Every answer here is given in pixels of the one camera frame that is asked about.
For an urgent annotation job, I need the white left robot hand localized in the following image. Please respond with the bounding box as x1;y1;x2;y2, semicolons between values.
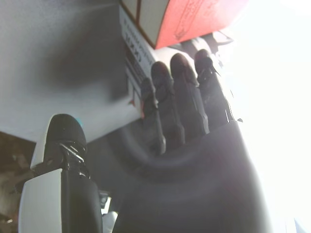
18;48;274;233

